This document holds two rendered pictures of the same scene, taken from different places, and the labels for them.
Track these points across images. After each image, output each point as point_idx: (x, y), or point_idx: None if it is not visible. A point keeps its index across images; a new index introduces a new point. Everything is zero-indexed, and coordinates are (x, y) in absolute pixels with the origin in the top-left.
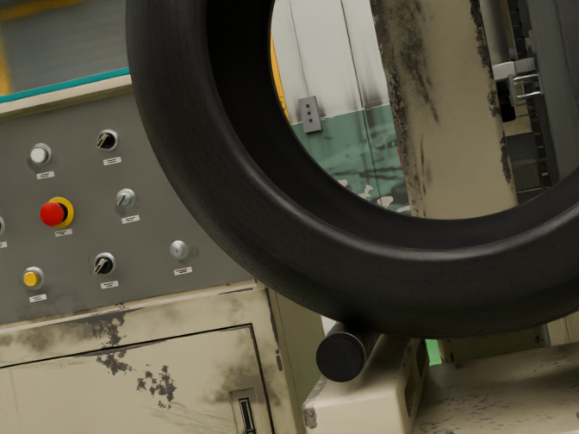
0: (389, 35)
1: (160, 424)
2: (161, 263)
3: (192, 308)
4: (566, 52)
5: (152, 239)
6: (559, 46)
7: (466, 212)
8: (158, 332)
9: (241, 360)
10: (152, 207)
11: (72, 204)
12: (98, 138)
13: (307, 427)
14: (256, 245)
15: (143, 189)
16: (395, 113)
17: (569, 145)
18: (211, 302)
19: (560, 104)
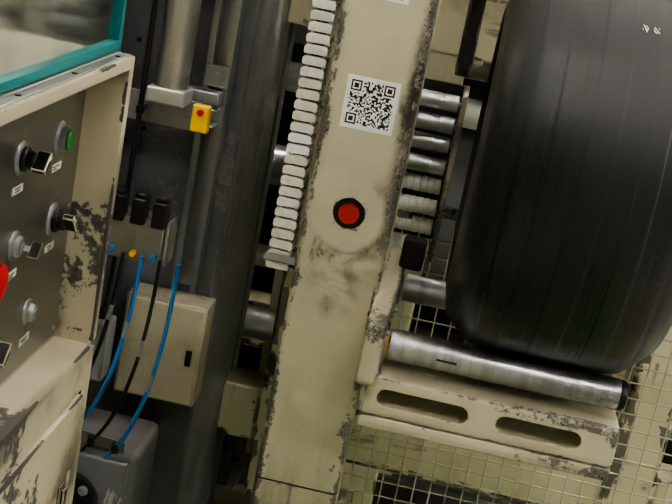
0: (414, 121)
1: None
2: (14, 334)
3: (61, 388)
4: (243, 94)
5: (15, 301)
6: (232, 84)
7: (385, 263)
8: (38, 432)
9: (72, 439)
10: (25, 254)
11: None
12: (20, 154)
13: (616, 445)
14: (666, 334)
15: (25, 229)
16: (399, 186)
17: (216, 173)
18: (70, 375)
19: (222, 136)
